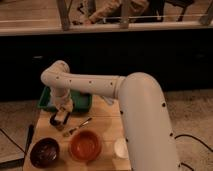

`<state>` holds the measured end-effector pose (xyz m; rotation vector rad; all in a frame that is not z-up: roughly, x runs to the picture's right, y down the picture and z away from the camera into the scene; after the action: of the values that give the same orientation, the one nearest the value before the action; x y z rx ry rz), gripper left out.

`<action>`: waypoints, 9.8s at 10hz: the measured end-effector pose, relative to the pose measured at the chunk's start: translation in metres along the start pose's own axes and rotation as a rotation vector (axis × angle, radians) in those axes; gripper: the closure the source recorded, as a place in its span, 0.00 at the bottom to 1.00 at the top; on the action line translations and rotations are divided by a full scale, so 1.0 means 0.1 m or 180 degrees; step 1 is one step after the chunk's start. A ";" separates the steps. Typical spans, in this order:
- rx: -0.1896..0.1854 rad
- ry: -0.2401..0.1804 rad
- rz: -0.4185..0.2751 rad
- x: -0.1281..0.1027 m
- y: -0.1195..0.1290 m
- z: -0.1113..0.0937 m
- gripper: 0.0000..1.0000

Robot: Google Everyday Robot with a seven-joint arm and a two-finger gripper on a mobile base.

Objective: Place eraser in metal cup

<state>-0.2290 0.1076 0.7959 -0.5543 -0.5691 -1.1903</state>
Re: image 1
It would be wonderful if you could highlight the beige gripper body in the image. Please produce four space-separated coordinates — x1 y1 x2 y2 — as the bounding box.
55 100 73 122

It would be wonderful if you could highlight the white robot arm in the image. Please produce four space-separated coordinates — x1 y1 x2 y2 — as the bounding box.
40 60 181 171

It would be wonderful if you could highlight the metal cup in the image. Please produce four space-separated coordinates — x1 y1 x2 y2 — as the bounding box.
49 114 65 131

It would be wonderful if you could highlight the white cup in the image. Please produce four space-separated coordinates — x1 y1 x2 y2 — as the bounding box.
114 138 128 159

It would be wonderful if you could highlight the green plastic tray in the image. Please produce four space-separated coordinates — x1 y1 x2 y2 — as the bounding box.
37 86 92 113

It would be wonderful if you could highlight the black marker pen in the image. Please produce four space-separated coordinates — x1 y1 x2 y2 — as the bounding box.
25 124 34 153

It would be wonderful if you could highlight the orange bowl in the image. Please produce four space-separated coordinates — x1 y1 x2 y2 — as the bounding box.
68 130 102 163

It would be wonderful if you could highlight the wooden board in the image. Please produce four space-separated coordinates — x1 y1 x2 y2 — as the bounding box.
23 96 131 171

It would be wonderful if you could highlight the dark brown bowl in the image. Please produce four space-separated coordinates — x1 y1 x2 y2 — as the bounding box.
30 138 60 168

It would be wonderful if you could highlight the person in background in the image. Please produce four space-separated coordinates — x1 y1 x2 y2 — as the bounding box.
73 0 165 25

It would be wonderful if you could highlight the black cable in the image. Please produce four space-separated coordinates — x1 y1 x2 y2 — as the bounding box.
174 133 213 171

